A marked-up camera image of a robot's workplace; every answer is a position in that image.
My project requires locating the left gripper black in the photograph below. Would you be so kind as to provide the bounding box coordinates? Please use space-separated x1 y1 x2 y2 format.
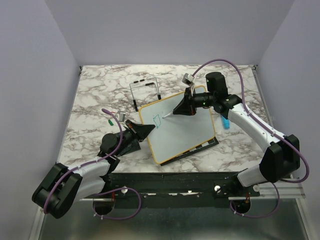
114 119 155 156

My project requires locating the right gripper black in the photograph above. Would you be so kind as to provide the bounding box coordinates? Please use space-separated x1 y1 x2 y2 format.
173 87 216 116

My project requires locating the white whiteboard marker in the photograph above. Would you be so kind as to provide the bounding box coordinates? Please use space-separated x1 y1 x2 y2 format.
162 111 173 119

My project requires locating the yellow framed whiteboard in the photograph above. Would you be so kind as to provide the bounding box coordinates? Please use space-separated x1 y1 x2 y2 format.
138 91 216 165

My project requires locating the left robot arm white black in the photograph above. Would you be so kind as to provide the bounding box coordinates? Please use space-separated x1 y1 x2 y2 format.
31 120 156 219

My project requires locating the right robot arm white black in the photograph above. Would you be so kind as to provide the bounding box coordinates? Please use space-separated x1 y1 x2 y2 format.
173 72 300 196

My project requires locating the dark grey lego baseplate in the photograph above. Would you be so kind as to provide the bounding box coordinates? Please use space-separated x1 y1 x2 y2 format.
116 139 141 157

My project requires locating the blue cylindrical eraser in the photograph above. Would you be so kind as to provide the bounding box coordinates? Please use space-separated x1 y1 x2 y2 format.
221 115 230 130

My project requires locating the black white chessboard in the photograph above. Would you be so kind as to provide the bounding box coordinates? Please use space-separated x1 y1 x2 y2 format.
160 137 219 166

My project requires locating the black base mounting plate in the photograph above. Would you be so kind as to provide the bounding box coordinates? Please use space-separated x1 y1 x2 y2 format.
82 171 261 208

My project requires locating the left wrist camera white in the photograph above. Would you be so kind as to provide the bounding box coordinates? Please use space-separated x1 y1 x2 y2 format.
116 111 126 122

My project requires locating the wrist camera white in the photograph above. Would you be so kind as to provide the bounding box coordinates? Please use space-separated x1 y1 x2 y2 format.
182 73 195 86
116 111 126 122

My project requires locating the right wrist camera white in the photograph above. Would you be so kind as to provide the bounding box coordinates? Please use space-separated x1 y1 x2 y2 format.
182 73 195 86

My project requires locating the wire whiteboard stand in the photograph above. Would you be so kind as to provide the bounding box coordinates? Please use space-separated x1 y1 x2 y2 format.
129 77 162 112

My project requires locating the aluminium rail frame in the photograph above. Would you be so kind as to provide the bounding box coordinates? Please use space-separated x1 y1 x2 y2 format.
27 64 311 240

